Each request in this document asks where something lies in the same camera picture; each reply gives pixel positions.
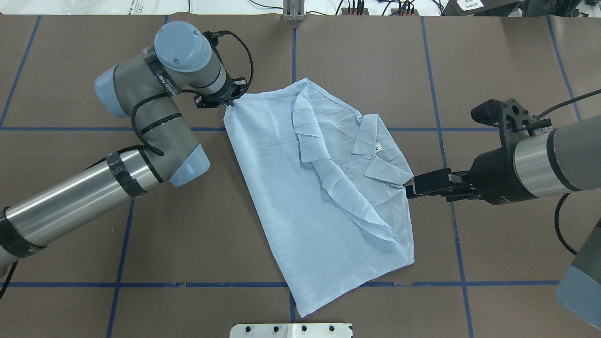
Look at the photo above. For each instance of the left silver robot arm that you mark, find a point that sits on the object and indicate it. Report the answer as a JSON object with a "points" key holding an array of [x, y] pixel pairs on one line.
{"points": [[181, 59]]}

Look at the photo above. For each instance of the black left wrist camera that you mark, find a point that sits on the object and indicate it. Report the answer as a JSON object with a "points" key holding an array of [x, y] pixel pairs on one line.
{"points": [[213, 37]]}

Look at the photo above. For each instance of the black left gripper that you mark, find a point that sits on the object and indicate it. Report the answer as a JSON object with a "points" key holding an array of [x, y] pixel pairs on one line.
{"points": [[226, 95]]}

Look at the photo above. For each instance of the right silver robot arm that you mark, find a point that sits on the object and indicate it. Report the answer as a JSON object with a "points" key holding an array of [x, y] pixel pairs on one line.
{"points": [[560, 162]]}

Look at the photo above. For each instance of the light blue button shirt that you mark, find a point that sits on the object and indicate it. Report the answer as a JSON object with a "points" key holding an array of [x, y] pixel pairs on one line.
{"points": [[328, 185]]}

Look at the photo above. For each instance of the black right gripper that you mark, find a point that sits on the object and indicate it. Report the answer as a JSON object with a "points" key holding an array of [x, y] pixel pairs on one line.
{"points": [[493, 177]]}

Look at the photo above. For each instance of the aluminium frame post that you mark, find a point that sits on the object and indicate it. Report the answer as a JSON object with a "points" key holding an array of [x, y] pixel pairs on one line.
{"points": [[294, 10]]}

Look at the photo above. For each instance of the white column base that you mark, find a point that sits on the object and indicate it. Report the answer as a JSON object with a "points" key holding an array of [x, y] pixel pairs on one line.
{"points": [[292, 330]]}

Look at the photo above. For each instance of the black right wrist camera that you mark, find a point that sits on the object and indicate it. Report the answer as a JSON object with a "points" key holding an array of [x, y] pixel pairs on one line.
{"points": [[511, 119]]}

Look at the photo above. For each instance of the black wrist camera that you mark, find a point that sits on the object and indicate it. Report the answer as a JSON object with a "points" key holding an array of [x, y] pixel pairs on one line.
{"points": [[213, 37], [511, 119]]}

